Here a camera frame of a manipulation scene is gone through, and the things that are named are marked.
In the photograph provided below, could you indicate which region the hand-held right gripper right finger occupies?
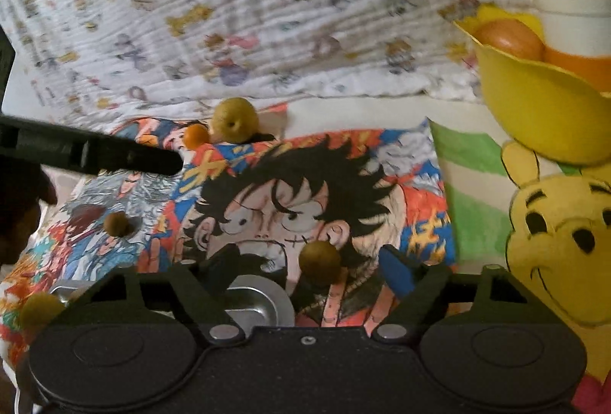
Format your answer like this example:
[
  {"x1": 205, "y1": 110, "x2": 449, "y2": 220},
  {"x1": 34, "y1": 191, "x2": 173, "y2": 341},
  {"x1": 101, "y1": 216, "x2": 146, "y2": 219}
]
[{"x1": 370, "y1": 246, "x2": 535, "y2": 344}]

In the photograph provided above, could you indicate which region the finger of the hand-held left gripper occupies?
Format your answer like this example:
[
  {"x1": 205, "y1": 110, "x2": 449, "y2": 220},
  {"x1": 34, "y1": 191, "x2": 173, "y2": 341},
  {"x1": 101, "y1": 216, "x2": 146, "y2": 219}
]
[{"x1": 0, "y1": 115, "x2": 184, "y2": 177}]

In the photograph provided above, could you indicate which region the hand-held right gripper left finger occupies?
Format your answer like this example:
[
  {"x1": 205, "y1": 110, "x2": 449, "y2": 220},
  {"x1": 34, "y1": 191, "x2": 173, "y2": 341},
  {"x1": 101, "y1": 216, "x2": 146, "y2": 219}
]
[{"x1": 71, "y1": 244, "x2": 246, "y2": 344}]

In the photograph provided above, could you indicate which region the grey metal tray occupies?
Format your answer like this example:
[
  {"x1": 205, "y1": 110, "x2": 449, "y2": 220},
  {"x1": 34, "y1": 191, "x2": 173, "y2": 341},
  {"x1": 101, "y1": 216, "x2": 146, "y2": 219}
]
[{"x1": 50, "y1": 275, "x2": 294, "y2": 329}]

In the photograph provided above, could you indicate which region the small brown longan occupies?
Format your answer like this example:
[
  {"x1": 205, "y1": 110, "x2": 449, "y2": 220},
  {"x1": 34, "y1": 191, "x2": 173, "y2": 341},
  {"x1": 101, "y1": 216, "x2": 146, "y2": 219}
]
[
  {"x1": 104, "y1": 211, "x2": 131, "y2": 237},
  {"x1": 298, "y1": 241, "x2": 342, "y2": 288},
  {"x1": 19, "y1": 292, "x2": 65, "y2": 331}
]

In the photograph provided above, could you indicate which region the small orange kumquat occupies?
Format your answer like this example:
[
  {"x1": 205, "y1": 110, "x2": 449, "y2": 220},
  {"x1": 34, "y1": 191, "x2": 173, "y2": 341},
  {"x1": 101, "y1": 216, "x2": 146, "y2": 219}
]
[{"x1": 184, "y1": 124, "x2": 211, "y2": 150}]

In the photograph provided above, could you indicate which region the yellow green pear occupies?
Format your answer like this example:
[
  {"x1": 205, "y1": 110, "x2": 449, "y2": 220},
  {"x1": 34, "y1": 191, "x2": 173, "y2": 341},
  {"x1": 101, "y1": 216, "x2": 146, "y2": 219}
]
[{"x1": 210, "y1": 97, "x2": 261, "y2": 144}]

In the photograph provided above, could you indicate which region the black-haired manga character poster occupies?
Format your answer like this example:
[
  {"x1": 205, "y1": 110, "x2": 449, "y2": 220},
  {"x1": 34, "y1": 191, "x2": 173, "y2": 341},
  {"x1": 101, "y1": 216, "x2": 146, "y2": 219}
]
[{"x1": 181, "y1": 128, "x2": 456, "y2": 329}]

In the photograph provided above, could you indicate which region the Winnie the Pooh cloth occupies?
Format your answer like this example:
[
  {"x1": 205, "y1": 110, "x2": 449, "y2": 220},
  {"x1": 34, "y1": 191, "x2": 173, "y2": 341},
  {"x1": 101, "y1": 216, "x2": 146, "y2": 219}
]
[{"x1": 430, "y1": 118, "x2": 611, "y2": 414}]

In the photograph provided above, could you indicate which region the white printed blanket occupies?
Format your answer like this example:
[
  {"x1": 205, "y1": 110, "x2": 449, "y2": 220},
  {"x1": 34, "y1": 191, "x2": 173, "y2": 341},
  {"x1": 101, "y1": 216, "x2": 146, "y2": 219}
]
[{"x1": 0, "y1": 0, "x2": 540, "y2": 109}]

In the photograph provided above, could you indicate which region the yellow plastic bowl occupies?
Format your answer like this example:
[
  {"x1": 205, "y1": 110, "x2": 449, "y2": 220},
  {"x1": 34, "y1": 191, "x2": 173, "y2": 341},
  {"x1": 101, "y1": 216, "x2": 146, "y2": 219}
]
[{"x1": 453, "y1": 3, "x2": 611, "y2": 167}]

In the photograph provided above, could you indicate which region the orange in yellow bowl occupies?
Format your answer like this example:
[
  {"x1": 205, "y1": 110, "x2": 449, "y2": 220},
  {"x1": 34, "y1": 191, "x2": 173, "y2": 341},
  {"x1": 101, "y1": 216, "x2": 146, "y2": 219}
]
[{"x1": 475, "y1": 18, "x2": 546, "y2": 61}]

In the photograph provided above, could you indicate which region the white and orange cup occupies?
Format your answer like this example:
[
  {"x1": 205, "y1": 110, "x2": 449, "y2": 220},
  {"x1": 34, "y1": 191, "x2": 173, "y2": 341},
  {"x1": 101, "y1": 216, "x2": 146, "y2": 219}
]
[{"x1": 530, "y1": 0, "x2": 611, "y2": 83}]

